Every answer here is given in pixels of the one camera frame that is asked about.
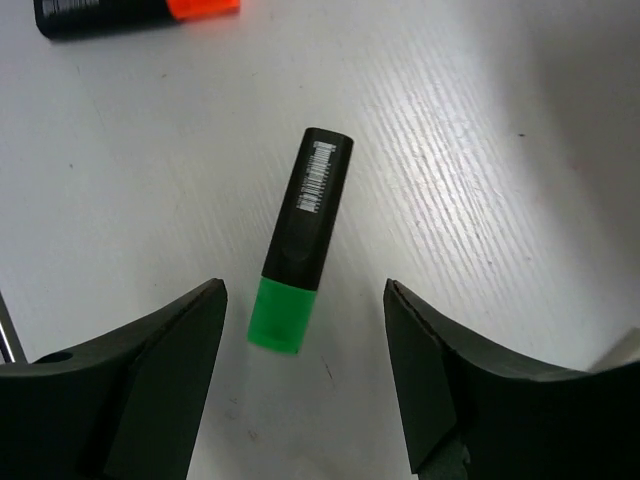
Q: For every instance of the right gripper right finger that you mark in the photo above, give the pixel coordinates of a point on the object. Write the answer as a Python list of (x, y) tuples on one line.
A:
[(473, 409)]

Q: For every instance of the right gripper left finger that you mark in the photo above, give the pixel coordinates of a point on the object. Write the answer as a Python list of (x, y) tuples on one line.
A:
[(124, 405)]

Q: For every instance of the green highlighter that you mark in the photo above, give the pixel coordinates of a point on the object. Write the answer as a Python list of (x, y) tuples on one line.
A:
[(295, 260)]

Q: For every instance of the orange highlighter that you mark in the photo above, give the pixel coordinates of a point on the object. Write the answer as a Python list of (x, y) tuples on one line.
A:
[(65, 19)]

